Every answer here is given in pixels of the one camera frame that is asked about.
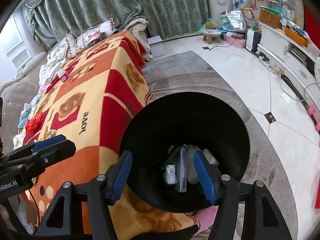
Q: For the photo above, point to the white tv cabinet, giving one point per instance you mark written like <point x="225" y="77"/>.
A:
<point x="296" y="62"/>

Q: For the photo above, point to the pink dumbbell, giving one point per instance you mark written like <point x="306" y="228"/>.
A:
<point x="312" y="113"/>

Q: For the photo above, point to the red plastic bag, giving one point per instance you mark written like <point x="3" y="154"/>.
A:
<point x="33" y="124"/>

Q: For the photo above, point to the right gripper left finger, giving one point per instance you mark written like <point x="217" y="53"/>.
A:
<point x="64" y="215"/>

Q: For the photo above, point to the grey patterned rug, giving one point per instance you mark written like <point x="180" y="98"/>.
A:
<point x="188" y="72"/>

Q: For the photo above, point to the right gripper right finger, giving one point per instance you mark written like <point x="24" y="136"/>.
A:
<point x="262" y="216"/>

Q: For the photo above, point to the floral lace pillow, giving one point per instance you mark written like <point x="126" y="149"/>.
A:
<point x="103" y="30"/>

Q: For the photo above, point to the silver foil bag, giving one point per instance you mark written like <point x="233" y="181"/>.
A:
<point x="236" y="21"/>

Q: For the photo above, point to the small round wooden stool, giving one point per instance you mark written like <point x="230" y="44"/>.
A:
<point x="210" y="35"/>

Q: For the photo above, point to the green patterned curtain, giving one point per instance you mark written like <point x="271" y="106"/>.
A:
<point x="49" y="21"/>

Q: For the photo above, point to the black trash bin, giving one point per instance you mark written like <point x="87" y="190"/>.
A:
<point x="185" y="121"/>

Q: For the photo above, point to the red cloth television cover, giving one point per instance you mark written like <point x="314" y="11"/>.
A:
<point x="312" y="27"/>

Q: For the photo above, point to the colourful cartoon quilt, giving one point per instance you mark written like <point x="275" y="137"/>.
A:
<point x="27" y="113"/>

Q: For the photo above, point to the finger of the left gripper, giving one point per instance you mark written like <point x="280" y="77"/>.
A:
<point x="51" y="151"/>

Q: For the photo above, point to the white pink yogurt bottle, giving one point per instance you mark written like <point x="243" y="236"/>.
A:
<point x="62" y="74"/>

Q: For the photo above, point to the red orange rose blanket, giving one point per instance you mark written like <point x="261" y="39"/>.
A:
<point x="105" y="90"/>

